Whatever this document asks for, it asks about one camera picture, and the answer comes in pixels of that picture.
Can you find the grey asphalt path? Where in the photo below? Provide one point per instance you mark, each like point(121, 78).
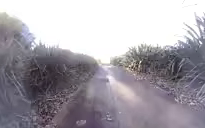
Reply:
point(123, 103)

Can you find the leaf-strewn mulch strip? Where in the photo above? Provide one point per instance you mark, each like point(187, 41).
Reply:
point(176, 90)
point(55, 103)

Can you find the row of flax bushes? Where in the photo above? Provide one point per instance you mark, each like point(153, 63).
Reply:
point(176, 60)
point(26, 66)

